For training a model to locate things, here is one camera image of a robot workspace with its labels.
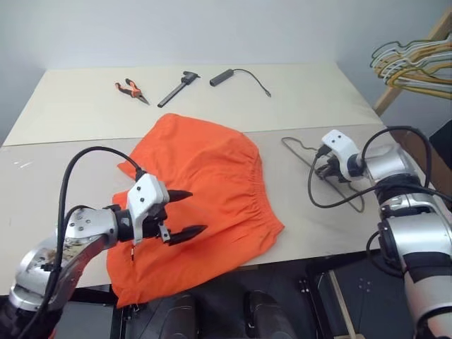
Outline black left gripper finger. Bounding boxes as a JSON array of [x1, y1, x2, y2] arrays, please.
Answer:
[[165, 189, 194, 204], [167, 225, 208, 247]]

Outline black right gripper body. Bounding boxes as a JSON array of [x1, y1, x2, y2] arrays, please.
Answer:
[[326, 156, 344, 182]]

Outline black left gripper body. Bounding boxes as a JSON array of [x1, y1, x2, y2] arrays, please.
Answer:
[[141, 201, 174, 247]]

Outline grey wire hanger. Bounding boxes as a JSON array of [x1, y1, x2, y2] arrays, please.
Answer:
[[280, 136, 366, 214]]

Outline orange shorts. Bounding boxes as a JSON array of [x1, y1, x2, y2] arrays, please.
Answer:
[[105, 112, 287, 309]]

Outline wooden hanger rack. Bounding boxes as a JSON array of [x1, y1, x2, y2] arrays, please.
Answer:
[[373, 6, 452, 117]]

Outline black box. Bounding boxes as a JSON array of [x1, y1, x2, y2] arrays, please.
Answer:
[[427, 119, 452, 204]]

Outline dark rounded shape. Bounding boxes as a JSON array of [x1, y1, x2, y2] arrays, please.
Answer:
[[242, 290, 296, 339]]

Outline orange black pliers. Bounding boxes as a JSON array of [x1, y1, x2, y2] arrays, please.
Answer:
[[113, 78, 151, 107]]

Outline wooden slat under table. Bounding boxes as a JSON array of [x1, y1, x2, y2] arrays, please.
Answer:
[[327, 269, 358, 339]]

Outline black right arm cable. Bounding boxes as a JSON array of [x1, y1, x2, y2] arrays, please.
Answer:
[[307, 125, 436, 210]]

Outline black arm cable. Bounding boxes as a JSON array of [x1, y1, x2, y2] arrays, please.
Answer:
[[20, 145, 148, 339], [307, 125, 436, 210]]

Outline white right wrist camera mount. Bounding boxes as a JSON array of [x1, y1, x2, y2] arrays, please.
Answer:
[[320, 129, 362, 182]]

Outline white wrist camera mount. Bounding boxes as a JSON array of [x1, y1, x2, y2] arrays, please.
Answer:
[[320, 129, 362, 182], [126, 173, 171, 246]]

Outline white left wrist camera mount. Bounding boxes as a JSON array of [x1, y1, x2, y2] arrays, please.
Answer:
[[126, 173, 171, 246]]

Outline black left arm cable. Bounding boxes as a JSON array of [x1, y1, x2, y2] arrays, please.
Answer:
[[20, 145, 148, 339]]

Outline black bar tool with handle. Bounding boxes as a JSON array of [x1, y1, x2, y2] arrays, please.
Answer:
[[156, 70, 202, 109]]

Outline yellow wire hanger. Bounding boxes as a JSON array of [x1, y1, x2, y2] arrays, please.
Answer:
[[383, 66, 452, 100]]

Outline bunch of wire hangers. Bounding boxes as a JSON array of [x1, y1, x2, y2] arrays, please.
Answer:
[[376, 47, 452, 89]]

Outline white wire hanger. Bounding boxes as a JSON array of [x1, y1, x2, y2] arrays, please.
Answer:
[[374, 44, 452, 77]]

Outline black usb hub with cable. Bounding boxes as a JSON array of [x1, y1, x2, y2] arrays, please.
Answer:
[[208, 68, 273, 99]]

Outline black table frame leg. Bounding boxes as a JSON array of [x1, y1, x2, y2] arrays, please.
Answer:
[[297, 278, 321, 339]]

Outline dark green wire hanger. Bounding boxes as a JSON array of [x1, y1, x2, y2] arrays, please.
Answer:
[[369, 39, 452, 70]]

